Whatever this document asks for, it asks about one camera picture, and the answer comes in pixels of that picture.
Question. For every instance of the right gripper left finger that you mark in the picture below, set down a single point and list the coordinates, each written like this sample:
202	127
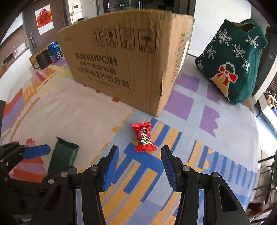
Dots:
59	204

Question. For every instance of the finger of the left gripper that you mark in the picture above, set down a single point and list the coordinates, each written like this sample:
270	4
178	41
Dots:
58	175
13	153

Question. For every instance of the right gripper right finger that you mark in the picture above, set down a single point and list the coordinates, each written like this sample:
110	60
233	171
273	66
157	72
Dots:
221	206

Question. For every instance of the dark green snack packet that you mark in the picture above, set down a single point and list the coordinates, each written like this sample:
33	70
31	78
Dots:
63	156

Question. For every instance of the colourful patterned tablecloth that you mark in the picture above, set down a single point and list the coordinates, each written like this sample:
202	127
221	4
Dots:
198	125

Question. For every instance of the woven yellow basket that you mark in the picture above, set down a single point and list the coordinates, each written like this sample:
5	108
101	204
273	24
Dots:
33	57

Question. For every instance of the black mug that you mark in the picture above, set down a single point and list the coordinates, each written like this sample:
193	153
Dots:
42	60

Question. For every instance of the red wrapped candy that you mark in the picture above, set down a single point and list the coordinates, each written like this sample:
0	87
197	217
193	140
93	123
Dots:
143	134

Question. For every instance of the blue Pepsi can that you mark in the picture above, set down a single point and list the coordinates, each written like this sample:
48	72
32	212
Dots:
55	51

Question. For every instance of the green knitted Christmas bag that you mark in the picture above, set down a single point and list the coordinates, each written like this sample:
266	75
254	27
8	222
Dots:
231	59

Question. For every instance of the brown cardboard box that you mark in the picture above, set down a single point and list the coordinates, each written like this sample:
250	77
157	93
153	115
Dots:
132	55

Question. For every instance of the red fu wall poster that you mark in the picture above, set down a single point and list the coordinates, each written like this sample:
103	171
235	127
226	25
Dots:
44	19

